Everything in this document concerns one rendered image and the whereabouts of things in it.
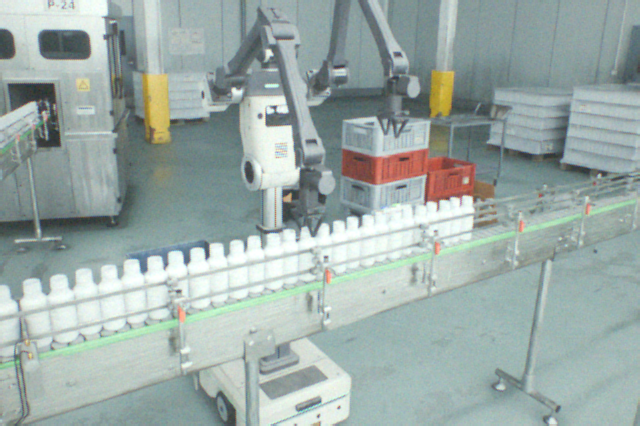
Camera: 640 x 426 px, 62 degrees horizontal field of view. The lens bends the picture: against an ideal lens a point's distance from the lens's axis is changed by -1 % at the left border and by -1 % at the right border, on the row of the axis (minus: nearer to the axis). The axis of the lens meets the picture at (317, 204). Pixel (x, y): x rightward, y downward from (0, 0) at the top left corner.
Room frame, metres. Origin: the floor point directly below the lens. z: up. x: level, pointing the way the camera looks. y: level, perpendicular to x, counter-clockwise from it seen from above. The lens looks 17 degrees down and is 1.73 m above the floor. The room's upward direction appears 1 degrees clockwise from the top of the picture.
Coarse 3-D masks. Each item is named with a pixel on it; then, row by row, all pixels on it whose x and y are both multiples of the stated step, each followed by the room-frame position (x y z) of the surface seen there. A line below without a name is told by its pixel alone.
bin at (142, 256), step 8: (200, 240) 2.00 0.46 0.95; (160, 248) 1.91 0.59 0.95; (168, 248) 1.93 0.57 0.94; (176, 248) 1.94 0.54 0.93; (184, 248) 1.96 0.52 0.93; (192, 248) 1.98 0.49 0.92; (208, 248) 1.97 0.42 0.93; (128, 256) 1.82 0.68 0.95; (136, 256) 1.86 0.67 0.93; (144, 256) 1.88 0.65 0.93; (160, 256) 1.91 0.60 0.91; (168, 256) 1.92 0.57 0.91; (184, 256) 1.96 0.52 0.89; (208, 256) 1.97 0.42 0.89; (144, 264) 1.87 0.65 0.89; (168, 264) 1.92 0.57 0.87; (184, 264) 1.96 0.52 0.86; (144, 272) 1.87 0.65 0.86
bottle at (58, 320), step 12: (60, 276) 1.19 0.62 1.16; (60, 288) 1.16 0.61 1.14; (48, 300) 1.15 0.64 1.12; (60, 300) 1.15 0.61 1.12; (60, 312) 1.15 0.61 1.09; (72, 312) 1.17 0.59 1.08; (60, 324) 1.15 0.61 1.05; (72, 324) 1.16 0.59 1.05; (60, 336) 1.15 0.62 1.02; (72, 336) 1.16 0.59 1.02
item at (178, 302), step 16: (544, 192) 2.38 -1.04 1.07; (576, 192) 2.26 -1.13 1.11; (624, 192) 2.51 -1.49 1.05; (480, 208) 2.15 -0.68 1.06; (512, 208) 2.02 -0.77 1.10; (432, 240) 1.72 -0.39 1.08; (576, 240) 2.24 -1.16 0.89; (432, 256) 1.73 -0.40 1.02; (512, 256) 1.97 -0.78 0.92; (432, 272) 1.72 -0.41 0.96; (432, 288) 1.72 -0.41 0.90; (176, 304) 1.22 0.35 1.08; (320, 304) 1.53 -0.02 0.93; (320, 320) 1.49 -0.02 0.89
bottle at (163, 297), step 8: (152, 256) 1.32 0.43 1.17; (152, 264) 1.29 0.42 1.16; (160, 264) 1.30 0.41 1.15; (152, 272) 1.29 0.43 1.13; (160, 272) 1.29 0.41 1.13; (152, 280) 1.28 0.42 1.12; (152, 288) 1.28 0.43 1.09; (160, 288) 1.28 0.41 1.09; (152, 296) 1.28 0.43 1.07; (160, 296) 1.28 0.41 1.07; (168, 296) 1.30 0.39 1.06; (152, 304) 1.28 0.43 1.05; (160, 304) 1.28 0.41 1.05; (152, 312) 1.28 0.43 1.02; (160, 312) 1.28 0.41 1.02; (168, 312) 1.30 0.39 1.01
